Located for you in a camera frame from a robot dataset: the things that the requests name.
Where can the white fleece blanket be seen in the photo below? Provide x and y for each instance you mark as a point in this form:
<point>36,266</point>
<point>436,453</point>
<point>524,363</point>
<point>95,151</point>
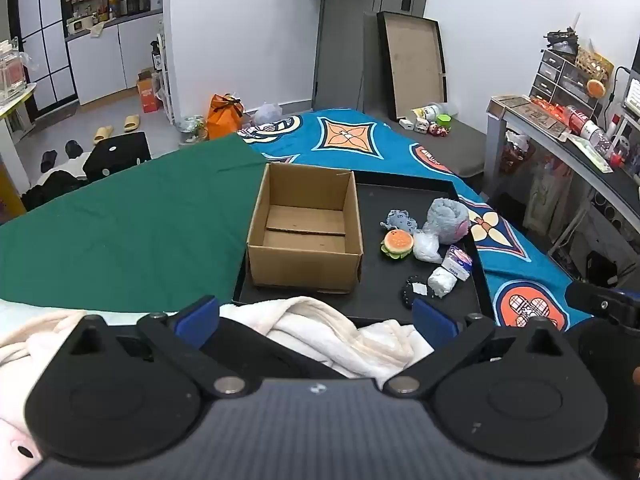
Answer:
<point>320,330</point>

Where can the white narrow rack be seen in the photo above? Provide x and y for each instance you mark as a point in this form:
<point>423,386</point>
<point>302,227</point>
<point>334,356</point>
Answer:
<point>162,75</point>

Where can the small yellow-rimmed table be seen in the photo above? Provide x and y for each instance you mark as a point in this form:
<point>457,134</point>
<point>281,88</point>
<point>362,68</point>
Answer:
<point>10,125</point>

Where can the beige tote bag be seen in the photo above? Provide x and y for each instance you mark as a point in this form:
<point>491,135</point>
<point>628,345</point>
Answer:
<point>547,197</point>

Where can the green cup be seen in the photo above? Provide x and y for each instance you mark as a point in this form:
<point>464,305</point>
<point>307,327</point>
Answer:
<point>444,121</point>

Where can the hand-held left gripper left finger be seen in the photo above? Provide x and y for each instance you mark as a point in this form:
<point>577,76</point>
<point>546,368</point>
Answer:
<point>197,319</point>

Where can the grey desk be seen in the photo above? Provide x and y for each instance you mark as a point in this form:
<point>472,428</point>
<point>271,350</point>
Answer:
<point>580,165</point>

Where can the green bed sheet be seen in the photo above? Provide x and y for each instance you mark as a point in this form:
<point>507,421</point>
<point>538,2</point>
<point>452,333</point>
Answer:
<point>140,220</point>

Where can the small hamburger toy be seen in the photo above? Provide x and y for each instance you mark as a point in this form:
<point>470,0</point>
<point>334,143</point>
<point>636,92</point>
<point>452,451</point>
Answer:
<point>596,88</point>

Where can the black stool with white dots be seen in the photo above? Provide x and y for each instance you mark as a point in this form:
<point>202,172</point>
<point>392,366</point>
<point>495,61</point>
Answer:
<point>117,155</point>

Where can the black framed brown board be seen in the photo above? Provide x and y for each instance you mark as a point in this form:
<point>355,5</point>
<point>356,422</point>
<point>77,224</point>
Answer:
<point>415,60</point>

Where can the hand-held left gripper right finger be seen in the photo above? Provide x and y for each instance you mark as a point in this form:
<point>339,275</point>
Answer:
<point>432,317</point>

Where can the white jar with yellow label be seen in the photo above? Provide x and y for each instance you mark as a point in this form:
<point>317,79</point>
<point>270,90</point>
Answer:
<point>427,111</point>

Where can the purple tissue pack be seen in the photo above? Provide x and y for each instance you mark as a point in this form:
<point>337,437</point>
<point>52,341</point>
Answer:
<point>457,262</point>

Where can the grey drawer organizer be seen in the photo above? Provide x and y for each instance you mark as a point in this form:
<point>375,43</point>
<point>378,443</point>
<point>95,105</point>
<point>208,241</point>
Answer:
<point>560,77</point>

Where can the red basket with tissues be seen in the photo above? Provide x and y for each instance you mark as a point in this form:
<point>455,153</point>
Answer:
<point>515,152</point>

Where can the white plastic bag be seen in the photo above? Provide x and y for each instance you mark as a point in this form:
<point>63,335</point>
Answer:
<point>267,114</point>
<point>426,247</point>

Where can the dark model on organizer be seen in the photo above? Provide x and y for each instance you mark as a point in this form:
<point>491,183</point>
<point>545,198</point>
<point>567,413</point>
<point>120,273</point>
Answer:
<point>562,39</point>

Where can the red label bottle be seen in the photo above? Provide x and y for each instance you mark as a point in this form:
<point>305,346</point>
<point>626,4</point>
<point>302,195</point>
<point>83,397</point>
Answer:
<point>582,122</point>

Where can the clear plastic container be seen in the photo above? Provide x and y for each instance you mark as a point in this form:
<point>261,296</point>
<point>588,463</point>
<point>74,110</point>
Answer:
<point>12,72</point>

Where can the woven basket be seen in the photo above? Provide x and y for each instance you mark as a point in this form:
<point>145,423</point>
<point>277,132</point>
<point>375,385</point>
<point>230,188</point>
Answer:
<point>592,62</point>

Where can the computer screen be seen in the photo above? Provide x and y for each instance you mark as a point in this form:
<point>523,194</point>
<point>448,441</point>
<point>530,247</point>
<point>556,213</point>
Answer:
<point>632,94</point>

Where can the brown cardboard box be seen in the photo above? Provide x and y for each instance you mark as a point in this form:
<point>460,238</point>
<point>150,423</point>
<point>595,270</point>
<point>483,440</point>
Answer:
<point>305,260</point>

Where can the orange bag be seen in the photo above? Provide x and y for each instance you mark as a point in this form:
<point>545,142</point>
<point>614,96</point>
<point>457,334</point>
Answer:
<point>225,117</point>

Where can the small white printed box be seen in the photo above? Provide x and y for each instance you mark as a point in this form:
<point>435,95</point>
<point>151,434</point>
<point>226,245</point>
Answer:
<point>421,126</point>

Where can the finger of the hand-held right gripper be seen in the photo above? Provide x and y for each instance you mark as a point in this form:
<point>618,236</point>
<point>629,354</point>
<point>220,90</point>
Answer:
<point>597,302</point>

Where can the hamburger plush toy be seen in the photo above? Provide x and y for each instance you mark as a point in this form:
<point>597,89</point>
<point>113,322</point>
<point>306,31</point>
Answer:
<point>397,244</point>

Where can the dark clothes pile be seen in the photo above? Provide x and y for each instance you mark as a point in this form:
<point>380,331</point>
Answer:
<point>52,190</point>

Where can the white plastic bag on floor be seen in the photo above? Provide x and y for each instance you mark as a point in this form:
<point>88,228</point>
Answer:
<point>267,114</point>

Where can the black slipper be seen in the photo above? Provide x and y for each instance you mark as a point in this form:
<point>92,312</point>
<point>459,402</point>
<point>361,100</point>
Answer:
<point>74,148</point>
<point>49,161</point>

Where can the fluffy grey-blue hat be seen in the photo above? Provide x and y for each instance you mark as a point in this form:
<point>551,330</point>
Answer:
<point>445,215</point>

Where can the blue patterned blanket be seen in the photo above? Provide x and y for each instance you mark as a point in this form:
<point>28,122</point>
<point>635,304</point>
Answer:
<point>390,155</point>

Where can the white kitchen cabinet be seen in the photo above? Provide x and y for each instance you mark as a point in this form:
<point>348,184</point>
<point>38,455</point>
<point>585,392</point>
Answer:
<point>100,65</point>

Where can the grey door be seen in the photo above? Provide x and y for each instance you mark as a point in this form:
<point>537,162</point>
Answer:
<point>345,50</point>

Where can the black framed sliding door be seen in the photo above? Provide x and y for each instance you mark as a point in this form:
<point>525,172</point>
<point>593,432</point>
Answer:
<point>45,35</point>

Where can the red small toy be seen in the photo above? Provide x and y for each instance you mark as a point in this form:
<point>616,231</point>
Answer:
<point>440,130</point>

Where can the black shallow tray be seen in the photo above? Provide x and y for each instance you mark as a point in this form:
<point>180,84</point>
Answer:
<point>380,285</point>

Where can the white charger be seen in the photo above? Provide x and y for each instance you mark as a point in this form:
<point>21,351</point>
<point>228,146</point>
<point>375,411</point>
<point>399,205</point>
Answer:
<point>406,124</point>

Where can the grey mattress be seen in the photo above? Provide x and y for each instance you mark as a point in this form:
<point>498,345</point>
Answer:
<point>460,152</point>

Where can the orange cardboard box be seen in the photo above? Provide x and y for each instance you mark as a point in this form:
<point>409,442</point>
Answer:
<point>149,96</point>

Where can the blue denim plush toy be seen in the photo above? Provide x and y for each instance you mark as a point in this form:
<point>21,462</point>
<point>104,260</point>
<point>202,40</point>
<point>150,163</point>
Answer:
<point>400,220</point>

